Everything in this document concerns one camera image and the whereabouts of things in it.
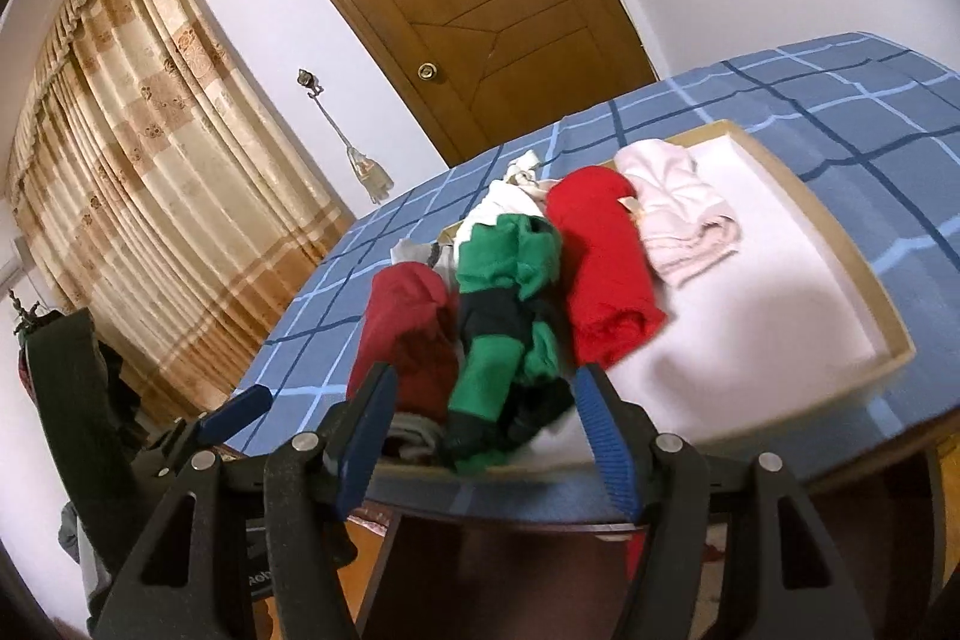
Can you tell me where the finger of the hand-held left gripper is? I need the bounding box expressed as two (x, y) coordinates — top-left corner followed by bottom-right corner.
(135, 383), (275, 480)

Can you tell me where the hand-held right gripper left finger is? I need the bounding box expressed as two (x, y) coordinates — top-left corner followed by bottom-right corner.
(90, 361), (401, 640)

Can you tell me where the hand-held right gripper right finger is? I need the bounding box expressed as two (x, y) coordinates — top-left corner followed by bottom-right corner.
(574, 361), (875, 640)

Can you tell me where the grey striped underwear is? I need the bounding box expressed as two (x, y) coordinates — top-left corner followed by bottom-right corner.
(384, 413), (445, 462)

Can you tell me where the dark red underwear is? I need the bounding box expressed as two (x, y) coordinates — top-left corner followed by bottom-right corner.
(347, 261), (461, 425)

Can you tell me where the bright red underwear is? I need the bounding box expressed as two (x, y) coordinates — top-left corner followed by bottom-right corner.
(545, 165), (668, 369)

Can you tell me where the white underwear with grey mark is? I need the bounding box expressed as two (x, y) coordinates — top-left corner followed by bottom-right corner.
(390, 237), (457, 290)

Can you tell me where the cream shallow tray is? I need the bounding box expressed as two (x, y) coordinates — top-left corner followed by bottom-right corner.
(367, 119), (917, 485)

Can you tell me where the green and navy underwear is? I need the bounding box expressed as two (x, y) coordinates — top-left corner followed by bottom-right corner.
(444, 212), (580, 480)

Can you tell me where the pale pink underwear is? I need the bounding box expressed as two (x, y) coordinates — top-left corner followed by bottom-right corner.
(613, 139), (743, 290)

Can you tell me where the beige patterned curtain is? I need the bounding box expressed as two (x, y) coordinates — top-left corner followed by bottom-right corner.
(4, 0), (357, 423)

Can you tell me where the curtain tieback tassel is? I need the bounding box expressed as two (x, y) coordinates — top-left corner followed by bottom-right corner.
(296, 68), (396, 206)

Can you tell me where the blue plaid tablecloth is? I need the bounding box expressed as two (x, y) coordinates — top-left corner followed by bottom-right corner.
(225, 31), (960, 528)

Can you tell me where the wall coat hook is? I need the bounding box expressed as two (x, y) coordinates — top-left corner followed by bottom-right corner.
(9, 287), (47, 341)

